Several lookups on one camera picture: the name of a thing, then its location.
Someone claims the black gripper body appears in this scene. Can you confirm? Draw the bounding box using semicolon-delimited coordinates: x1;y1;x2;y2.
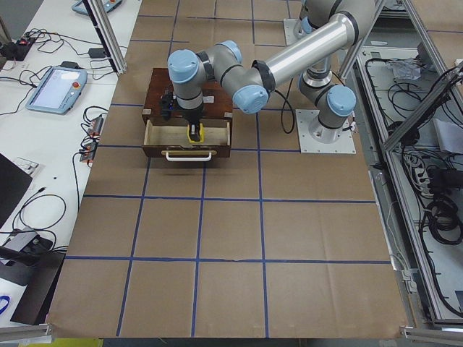
180;106;204;124

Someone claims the yellow block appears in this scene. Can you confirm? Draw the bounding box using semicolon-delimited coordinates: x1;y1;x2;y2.
187;123;205;143

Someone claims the dark wooden drawer box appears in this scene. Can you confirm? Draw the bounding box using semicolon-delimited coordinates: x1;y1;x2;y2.
142;68;232;161

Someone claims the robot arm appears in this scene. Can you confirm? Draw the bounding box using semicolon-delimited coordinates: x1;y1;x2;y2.
167;1;375;143

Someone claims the black power adapter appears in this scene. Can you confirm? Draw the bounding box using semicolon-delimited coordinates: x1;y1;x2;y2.
88;48;106;59

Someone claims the brown paper table cover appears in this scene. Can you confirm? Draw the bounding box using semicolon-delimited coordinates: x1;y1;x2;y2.
47;1;408;338

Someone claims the teach pendant near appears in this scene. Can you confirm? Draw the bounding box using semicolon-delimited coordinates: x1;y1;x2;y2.
26;67;88;114

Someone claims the teach pendant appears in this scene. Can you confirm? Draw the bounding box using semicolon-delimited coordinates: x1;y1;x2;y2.
26;67;88;114
71;0;126;16

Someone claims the teach pendant far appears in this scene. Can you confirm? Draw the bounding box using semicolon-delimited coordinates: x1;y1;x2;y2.
71;0;126;16

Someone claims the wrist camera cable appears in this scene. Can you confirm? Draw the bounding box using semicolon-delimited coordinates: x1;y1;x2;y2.
273;79;296;134

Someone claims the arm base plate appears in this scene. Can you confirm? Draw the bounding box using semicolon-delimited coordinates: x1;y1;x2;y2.
296;109;356;155
283;18;307;46

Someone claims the aluminium frame post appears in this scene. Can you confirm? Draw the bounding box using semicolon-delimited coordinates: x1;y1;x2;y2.
83;0;127;75

